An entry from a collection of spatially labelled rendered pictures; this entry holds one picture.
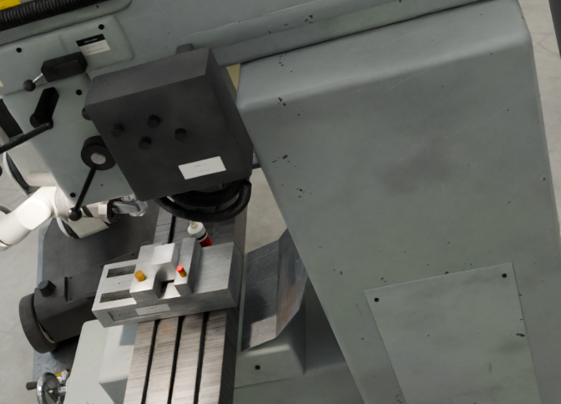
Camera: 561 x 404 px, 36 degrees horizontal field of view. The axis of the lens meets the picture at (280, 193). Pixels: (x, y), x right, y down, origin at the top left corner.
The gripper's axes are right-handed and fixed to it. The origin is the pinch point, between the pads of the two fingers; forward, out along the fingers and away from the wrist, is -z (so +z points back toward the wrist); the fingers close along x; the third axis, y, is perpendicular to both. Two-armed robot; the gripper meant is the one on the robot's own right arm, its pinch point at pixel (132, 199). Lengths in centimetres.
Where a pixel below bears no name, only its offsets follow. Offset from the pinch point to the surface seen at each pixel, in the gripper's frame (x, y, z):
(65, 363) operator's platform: 7, 84, 71
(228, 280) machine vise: -1.9, 24.4, -15.8
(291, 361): -9, 44, -28
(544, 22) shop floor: 239, 123, -51
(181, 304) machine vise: -7.4, 27.7, -4.1
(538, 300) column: 2, 30, -84
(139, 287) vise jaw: -8.8, 20.5, 3.5
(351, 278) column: -8, 14, -51
